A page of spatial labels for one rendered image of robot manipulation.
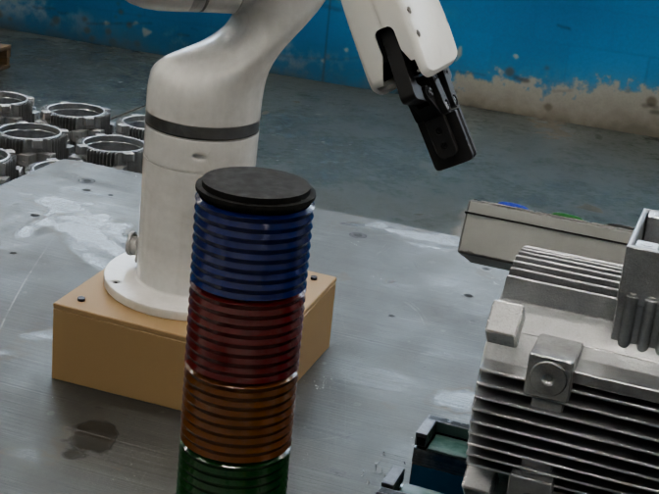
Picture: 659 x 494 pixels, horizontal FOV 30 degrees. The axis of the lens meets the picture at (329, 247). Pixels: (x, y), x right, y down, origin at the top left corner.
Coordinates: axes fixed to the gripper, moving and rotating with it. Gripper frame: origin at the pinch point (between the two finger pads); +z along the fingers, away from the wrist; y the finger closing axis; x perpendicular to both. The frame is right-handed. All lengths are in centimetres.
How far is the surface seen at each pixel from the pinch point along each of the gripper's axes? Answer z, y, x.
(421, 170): 51, -404, -144
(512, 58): 29, -545, -124
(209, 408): 4.6, 39.1, -4.6
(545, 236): 12.4, -13.3, 0.9
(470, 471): 21.5, 13.2, -3.3
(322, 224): 14, -79, -49
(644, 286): 12.4, 11.4, 12.5
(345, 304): 21, -51, -37
